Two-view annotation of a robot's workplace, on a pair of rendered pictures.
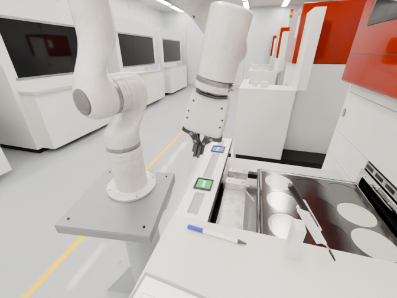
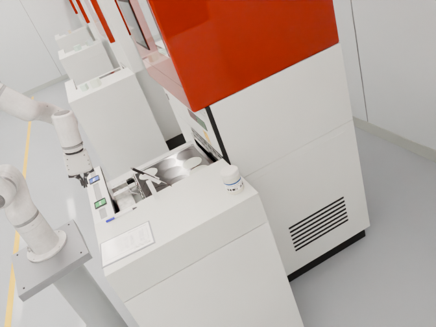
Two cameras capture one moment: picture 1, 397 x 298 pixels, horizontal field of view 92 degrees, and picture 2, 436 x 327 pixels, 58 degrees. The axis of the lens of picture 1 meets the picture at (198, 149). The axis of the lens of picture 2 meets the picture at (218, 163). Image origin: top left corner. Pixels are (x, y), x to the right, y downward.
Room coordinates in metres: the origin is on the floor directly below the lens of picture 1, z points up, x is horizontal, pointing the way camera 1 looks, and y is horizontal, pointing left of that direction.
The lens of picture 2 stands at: (-1.13, 0.21, 1.84)
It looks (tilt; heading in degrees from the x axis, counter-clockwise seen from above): 30 degrees down; 332
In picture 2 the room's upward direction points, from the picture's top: 21 degrees counter-clockwise
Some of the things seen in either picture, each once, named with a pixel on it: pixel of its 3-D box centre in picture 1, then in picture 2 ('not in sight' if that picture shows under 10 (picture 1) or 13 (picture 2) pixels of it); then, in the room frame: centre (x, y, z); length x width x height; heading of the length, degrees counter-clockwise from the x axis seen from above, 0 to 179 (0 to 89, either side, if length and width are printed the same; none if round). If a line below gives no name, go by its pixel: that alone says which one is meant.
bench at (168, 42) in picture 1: (165, 62); not in sight; (7.65, 1.19, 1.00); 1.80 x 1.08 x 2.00; 164
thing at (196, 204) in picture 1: (211, 180); (104, 202); (0.63, -0.05, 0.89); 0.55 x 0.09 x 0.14; 164
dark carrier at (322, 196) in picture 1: (317, 207); (172, 172); (0.47, -0.39, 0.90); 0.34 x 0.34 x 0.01; 74
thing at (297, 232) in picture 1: (306, 233); (154, 183); (0.26, -0.21, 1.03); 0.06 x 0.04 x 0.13; 74
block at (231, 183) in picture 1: (236, 184); (122, 193); (0.59, -0.14, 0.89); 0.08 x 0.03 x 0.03; 74
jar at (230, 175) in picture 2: not in sight; (232, 180); (-0.03, -0.41, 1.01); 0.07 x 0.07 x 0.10
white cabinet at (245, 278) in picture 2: not in sight; (193, 260); (0.42, -0.26, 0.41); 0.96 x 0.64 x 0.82; 164
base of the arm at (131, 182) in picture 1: (128, 166); (37, 232); (0.62, 0.27, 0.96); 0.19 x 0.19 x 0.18
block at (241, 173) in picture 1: (237, 172); (119, 185); (0.67, -0.17, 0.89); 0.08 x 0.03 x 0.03; 74
